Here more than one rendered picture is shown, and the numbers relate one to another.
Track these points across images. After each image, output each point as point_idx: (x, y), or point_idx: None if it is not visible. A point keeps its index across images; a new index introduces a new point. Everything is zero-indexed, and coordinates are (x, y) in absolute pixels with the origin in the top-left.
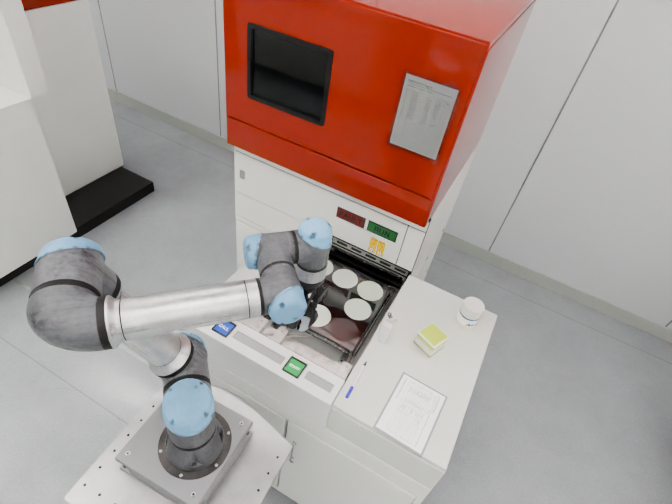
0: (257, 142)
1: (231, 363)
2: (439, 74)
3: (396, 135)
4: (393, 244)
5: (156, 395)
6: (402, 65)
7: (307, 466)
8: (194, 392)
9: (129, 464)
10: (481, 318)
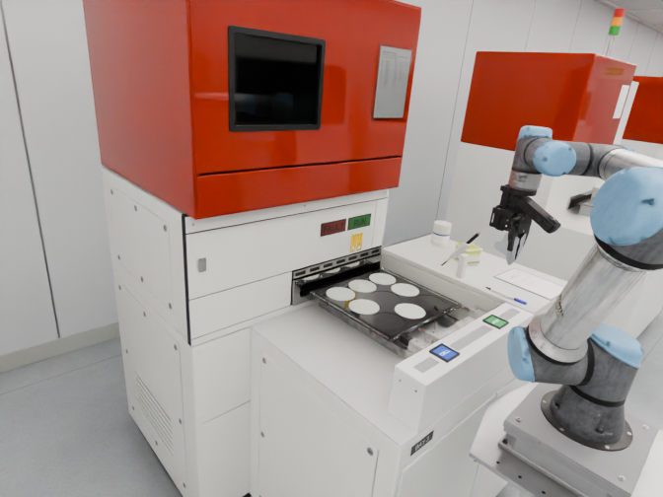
0: (244, 191)
1: (468, 382)
2: (400, 40)
3: (378, 107)
4: (368, 228)
5: (502, 471)
6: (377, 39)
7: None
8: (603, 328)
9: (634, 479)
10: None
